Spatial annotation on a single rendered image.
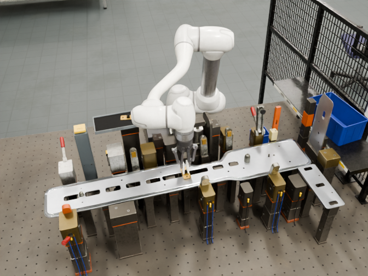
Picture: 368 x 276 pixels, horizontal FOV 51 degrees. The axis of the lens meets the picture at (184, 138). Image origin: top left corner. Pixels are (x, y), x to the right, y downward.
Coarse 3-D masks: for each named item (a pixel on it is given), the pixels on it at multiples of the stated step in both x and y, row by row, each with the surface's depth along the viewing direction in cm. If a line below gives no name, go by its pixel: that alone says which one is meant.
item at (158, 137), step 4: (152, 136) 210; (156, 136) 209; (160, 136) 209; (156, 140) 207; (160, 140) 208; (156, 144) 208; (160, 144) 209; (156, 148) 210; (160, 148) 212; (160, 152) 213; (160, 156) 215; (160, 160) 217; (160, 164) 219
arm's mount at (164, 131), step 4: (164, 104) 290; (164, 128) 269; (168, 128) 269; (148, 132) 266; (152, 132) 266; (156, 132) 266; (160, 132) 266; (164, 132) 266; (168, 132) 266; (148, 136) 262; (148, 140) 263; (152, 140) 263
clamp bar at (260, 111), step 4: (260, 108) 208; (256, 112) 210; (260, 112) 206; (264, 112) 206; (256, 116) 211; (260, 116) 211; (256, 120) 212; (260, 120) 212; (256, 124) 213; (260, 124) 214; (256, 128) 214
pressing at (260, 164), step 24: (264, 144) 217; (288, 144) 217; (168, 168) 204; (192, 168) 204; (240, 168) 203; (264, 168) 202; (288, 168) 203; (48, 192) 193; (72, 192) 192; (120, 192) 192; (144, 192) 191; (168, 192) 192; (48, 216) 182
